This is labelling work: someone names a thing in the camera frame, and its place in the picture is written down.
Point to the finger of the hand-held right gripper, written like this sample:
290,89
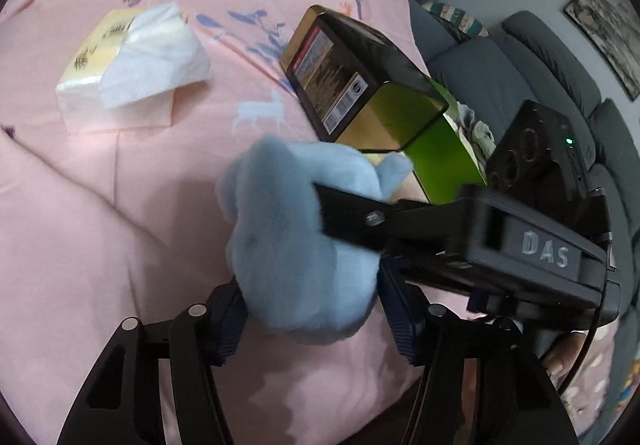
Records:
350,220

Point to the grey sofa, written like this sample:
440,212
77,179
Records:
500,70

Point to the framed wall picture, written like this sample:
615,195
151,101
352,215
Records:
610,25

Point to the blue plush toy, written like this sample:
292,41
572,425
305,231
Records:
280,255

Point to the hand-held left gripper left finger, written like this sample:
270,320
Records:
230,325

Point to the patterned cushion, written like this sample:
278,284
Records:
460,17

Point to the floral cloth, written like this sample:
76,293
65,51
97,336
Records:
475,127

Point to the patterned pajama clothing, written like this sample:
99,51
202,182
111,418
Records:
600,385

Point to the person's right hand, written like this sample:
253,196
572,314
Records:
560,357

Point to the yellow tissue pack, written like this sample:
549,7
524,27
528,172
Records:
145,60

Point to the green box lid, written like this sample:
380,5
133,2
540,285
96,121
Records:
440,165

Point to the dark gold tin box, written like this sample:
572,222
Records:
350,90

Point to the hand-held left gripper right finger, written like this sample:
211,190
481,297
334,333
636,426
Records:
400,315

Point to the pink printed blanket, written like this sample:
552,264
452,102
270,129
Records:
125,225

